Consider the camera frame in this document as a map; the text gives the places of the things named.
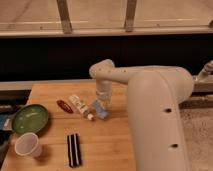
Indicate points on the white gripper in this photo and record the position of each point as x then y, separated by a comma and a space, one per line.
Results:
103, 90

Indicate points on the red hair clip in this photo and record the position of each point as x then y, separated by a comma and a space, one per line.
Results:
64, 106

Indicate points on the white plastic cup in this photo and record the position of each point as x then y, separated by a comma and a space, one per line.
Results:
28, 145

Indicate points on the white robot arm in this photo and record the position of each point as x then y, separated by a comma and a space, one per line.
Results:
153, 97

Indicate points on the black white striped block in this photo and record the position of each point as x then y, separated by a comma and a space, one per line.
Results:
74, 154

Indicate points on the green bowl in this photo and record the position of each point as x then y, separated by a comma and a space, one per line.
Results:
30, 118

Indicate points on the white tube with cap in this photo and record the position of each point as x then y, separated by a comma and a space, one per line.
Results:
81, 106

